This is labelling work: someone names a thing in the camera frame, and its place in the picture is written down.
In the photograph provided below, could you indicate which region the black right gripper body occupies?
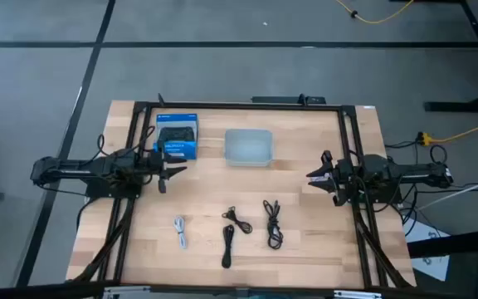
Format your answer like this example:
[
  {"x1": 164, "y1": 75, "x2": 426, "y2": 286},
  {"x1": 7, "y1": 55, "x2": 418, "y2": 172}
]
[{"x1": 323, "y1": 149, "x2": 359, "y2": 208}]

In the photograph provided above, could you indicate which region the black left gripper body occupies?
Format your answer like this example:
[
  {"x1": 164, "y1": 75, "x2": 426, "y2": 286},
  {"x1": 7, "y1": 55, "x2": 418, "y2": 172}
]
[{"x1": 146, "y1": 149, "x2": 169, "y2": 194}]

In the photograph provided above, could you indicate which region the white USB cable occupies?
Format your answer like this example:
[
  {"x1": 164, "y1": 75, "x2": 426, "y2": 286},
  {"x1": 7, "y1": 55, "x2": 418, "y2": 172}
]
[{"x1": 173, "y1": 215, "x2": 189, "y2": 251}]

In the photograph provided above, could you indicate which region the black long USB cable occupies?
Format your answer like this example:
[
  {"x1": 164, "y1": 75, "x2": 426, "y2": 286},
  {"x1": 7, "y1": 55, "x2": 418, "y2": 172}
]
[{"x1": 261, "y1": 199, "x2": 285, "y2": 251}]

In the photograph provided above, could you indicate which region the blue game controller box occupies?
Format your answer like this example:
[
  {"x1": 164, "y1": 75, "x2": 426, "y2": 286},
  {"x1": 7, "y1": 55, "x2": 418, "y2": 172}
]
[{"x1": 152, "y1": 113, "x2": 199, "y2": 161}]

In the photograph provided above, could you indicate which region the translucent plastic bin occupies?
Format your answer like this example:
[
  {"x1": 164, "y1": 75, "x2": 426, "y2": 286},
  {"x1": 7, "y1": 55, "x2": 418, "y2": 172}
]
[{"x1": 223, "y1": 128, "x2": 275, "y2": 169}]

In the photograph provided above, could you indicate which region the black bar-shaped device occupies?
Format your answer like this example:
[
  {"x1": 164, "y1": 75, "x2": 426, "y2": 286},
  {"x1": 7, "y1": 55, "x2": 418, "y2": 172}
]
[{"x1": 250, "y1": 94, "x2": 328, "y2": 105}]

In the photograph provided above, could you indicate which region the white printed paper sheet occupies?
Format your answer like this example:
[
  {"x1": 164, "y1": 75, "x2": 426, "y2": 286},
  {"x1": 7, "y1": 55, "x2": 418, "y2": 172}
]
[{"x1": 402, "y1": 218, "x2": 452, "y2": 282}]

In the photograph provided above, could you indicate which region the black metal stand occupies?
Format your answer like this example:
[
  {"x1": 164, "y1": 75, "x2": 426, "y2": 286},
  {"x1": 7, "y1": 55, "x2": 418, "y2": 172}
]
[{"x1": 424, "y1": 0, "x2": 478, "y2": 114}]

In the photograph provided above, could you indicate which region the black floor cable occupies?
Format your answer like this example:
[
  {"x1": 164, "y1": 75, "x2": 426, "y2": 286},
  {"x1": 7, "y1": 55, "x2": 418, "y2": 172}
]
[{"x1": 383, "y1": 140, "x2": 450, "y2": 166}]

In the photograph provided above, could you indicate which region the black small loose USB cable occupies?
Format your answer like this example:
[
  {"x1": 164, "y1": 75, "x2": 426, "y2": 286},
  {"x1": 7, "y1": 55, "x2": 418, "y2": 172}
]
[{"x1": 221, "y1": 205, "x2": 254, "y2": 235}]

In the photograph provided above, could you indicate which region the black aluminium table frame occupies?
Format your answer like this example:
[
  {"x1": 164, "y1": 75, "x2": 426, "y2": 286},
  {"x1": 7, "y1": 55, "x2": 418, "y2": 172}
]
[{"x1": 66, "y1": 98, "x2": 417, "y2": 292}]

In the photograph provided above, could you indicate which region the yellow extension cord with plug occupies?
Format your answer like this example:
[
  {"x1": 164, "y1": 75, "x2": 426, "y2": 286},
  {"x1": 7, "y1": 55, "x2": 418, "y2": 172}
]
[{"x1": 415, "y1": 115, "x2": 478, "y2": 147}]

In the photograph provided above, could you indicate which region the black straight bundled USB cable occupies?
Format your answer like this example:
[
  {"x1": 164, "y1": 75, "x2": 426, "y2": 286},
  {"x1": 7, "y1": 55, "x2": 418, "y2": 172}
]
[{"x1": 221, "y1": 223, "x2": 236, "y2": 270}]

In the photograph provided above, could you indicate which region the silver metal bracket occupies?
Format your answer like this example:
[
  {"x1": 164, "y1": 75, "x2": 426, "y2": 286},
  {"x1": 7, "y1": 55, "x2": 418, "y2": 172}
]
[
  {"x1": 333, "y1": 289, "x2": 383, "y2": 299},
  {"x1": 101, "y1": 285, "x2": 154, "y2": 299}
]

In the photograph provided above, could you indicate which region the white floor cable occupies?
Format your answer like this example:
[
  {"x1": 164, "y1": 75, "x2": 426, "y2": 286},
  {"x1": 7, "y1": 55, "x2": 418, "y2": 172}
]
[{"x1": 416, "y1": 170, "x2": 478, "y2": 211}]

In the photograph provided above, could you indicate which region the thin yellow floor cable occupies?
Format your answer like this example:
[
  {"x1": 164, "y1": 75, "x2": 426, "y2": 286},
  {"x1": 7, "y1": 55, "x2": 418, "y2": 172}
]
[{"x1": 333, "y1": 0, "x2": 415, "y2": 25}]

